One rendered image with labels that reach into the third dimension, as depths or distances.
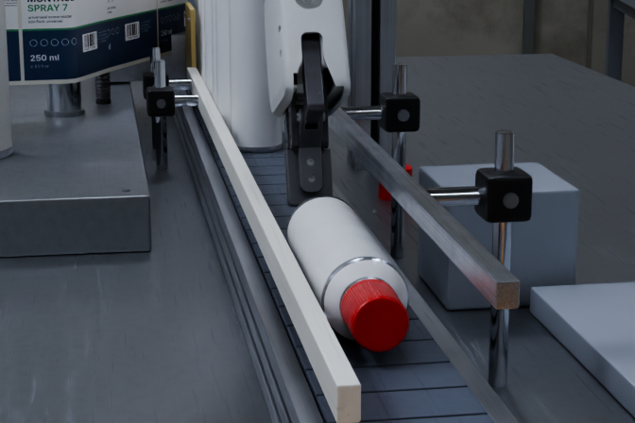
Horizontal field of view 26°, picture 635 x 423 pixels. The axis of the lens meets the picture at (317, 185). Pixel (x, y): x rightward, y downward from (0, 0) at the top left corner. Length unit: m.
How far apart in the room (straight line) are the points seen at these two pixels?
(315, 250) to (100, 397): 0.16
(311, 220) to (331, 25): 0.15
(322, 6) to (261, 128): 0.38
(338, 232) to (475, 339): 0.17
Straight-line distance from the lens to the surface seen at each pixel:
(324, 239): 0.85
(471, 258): 0.70
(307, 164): 0.99
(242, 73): 1.34
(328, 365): 0.68
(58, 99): 1.57
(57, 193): 1.20
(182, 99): 1.50
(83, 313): 1.04
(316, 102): 0.96
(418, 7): 5.77
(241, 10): 1.33
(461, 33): 5.79
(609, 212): 1.35
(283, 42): 0.98
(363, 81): 1.49
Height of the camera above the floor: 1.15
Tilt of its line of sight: 13 degrees down
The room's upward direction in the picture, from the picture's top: straight up
